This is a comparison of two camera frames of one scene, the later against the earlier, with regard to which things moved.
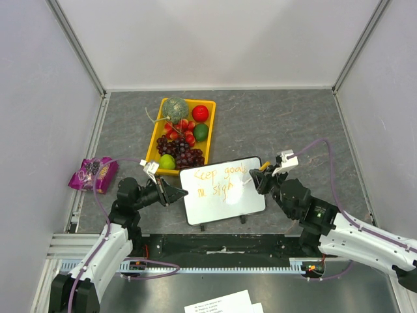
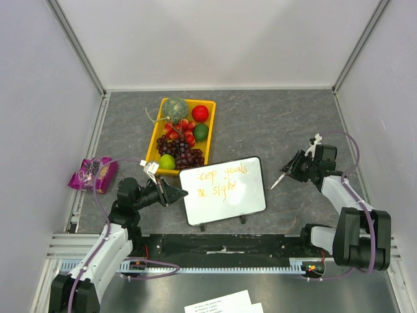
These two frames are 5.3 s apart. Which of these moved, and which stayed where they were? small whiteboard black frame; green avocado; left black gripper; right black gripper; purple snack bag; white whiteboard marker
Moved: right black gripper; white whiteboard marker
Stayed: left black gripper; small whiteboard black frame; green avocado; purple snack bag
